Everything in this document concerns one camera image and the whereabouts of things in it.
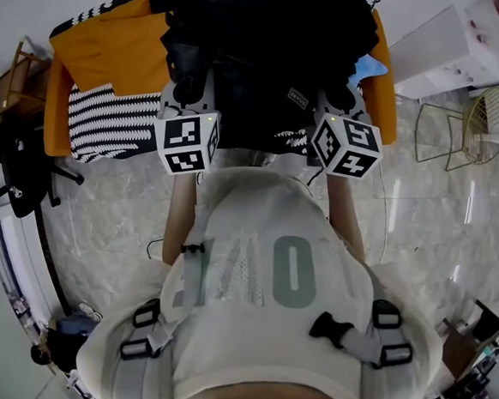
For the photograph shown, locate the cluttered work desk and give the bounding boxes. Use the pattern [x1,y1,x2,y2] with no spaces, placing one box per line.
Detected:
[429,333,499,399]

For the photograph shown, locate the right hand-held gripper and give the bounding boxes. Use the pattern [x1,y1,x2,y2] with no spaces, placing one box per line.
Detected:
[306,81,389,181]

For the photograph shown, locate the person's right forearm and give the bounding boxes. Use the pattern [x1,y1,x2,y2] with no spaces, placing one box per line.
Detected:
[319,171,374,263]

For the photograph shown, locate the person's white printed shirt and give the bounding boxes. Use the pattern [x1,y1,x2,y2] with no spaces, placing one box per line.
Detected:
[72,154,458,399]

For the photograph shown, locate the gold wire chair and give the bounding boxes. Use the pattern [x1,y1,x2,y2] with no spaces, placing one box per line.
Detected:
[411,81,499,177]

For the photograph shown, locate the thin black cable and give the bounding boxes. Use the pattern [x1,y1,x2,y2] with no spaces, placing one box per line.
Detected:
[145,236,165,261]
[305,166,325,188]

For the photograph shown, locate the black floor cable cover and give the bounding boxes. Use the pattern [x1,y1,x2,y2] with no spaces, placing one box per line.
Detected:
[25,205,81,317]

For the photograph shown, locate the black monitor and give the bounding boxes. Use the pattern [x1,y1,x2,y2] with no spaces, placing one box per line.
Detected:
[472,299,499,344]

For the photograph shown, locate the mustard orange fabric cushion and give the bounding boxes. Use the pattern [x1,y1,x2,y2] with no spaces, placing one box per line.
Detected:
[45,1,177,101]

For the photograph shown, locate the black office chair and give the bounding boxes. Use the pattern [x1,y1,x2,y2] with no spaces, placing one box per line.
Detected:
[0,116,89,228]

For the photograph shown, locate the orange sofa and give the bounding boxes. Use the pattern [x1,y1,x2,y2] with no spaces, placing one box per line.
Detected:
[39,0,408,185]

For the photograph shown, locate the wooden side table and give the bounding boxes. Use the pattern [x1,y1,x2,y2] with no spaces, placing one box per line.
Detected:
[0,35,53,128]

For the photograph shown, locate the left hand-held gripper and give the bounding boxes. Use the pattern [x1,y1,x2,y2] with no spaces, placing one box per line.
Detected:
[150,64,226,178]

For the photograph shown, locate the blue star pillow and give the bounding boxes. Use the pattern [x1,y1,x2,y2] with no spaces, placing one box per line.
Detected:
[348,53,391,88]

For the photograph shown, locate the person's left forearm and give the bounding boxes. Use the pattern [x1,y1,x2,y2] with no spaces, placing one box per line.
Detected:
[160,169,201,269]

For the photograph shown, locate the gray chest harness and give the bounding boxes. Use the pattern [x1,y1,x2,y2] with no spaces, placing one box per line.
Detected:
[111,231,427,399]

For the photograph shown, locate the black and white striped blanket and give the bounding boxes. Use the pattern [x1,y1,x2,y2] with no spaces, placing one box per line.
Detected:
[41,0,381,186]

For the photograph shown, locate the brown cardboard box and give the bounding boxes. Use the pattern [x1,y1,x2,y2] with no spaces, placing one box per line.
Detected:
[437,317,482,382]

